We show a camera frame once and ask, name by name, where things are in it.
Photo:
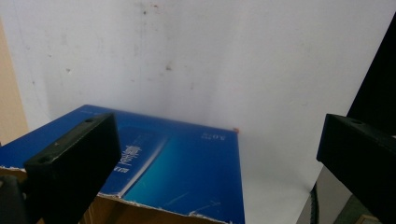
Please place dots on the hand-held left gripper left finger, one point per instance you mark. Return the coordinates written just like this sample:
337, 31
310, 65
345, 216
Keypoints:
71, 168

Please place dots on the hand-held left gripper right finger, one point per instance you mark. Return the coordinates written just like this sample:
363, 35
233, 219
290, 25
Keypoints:
361, 161

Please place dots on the blue cardboard box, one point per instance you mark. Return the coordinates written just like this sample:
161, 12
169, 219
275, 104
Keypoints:
186, 174

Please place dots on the white table mat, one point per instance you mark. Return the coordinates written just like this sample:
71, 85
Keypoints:
218, 62

